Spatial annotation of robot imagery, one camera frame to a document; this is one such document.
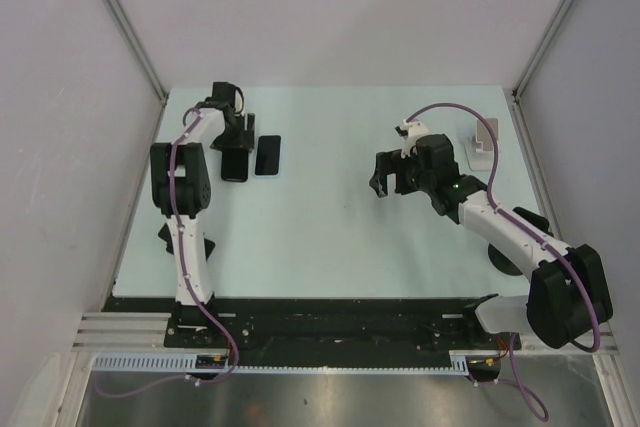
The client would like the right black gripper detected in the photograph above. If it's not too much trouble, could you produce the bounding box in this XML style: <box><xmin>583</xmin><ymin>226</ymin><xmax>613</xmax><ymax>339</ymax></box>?
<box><xmin>370</xmin><ymin>148</ymin><xmax>436</xmax><ymax>197</ymax></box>

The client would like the white phone stand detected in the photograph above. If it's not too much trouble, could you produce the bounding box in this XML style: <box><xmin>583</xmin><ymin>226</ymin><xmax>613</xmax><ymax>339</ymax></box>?
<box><xmin>463</xmin><ymin>118</ymin><xmax>500</xmax><ymax>172</ymax></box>

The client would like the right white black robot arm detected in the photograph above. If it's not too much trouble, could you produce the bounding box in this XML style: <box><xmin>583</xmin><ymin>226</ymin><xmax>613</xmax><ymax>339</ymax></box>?
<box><xmin>369</xmin><ymin>134</ymin><xmax>613</xmax><ymax>353</ymax></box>

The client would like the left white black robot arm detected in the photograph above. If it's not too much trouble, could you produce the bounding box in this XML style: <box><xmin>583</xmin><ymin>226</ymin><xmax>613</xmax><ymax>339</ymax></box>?
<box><xmin>150</xmin><ymin>82</ymin><xmax>255</xmax><ymax>308</ymax></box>

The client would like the black flat phone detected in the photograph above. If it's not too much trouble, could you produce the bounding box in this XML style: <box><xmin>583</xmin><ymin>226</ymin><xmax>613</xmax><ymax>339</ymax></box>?
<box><xmin>220</xmin><ymin>148</ymin><xmax>250</xmax><ymax>183</ymax></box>

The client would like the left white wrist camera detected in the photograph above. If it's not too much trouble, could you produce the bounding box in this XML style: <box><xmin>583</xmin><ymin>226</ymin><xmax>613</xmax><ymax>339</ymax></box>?
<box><xmin>230</xmin><ymin>84</ymin><xmax>245</xmax><ymax>116</ymax></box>

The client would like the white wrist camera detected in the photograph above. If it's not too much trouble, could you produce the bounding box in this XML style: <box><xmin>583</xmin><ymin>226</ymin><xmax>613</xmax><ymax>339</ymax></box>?
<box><xmin>395</xmin><ymin>120</ymin><xmax>430</xmax><ymax>158</ymax></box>
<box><xmin>230</xmin><ymin>84</ymin><xmax>245</xmax><ymax>116</ymax></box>

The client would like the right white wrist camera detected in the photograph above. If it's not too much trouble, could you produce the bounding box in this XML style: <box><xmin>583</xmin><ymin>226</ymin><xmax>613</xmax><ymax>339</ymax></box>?
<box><xmin>395</xmin><ymin>120</ymin><xmax>430</xmax><ymax>158</ymax></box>

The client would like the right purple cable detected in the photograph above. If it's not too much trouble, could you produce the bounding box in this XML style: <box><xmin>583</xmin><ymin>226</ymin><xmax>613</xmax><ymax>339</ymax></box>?
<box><xmin>404</xmin><ymin>102</ymin><xmax>601</xmax><ymax>423</ymax></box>

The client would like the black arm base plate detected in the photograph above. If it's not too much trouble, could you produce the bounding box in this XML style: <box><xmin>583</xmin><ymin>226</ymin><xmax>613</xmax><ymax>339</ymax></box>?
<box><xmin>103</xmin><ymin>296</ymin><xmax>521</xmax><ymax>383</ymax></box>

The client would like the white slotted cable duct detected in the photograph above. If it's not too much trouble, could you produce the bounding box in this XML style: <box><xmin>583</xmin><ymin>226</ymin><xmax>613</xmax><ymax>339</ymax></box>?
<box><xmin>92</xmin><ymin>352</ymin><xmax>498</xmax><ymax>376</ymax></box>

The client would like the left aluminium frame post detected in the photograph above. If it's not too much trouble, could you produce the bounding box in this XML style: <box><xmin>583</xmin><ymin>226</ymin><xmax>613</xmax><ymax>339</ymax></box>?
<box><xmin>101</xmin><ymin>0</ymin><xmax>168</xmax><ymax>104</ymax></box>

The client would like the aluminium frame post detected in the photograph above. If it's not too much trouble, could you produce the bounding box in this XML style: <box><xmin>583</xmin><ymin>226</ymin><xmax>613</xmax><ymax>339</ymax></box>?
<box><xmin>101</xmin><ymin>0</ymin><xmax>168</xmax><ymax>104</ymax></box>
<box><xmin>511</xmin><ymin>0</ymin><xmax>578</xmax><ymax>101</ymax></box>

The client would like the right aluminium frame post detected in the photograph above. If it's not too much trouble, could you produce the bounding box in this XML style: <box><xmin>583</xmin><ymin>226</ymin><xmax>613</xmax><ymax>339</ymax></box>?
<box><xmin>511</xmin><ymin>0</ymin><xmax>578</xmax><ymax>101</ymax></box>

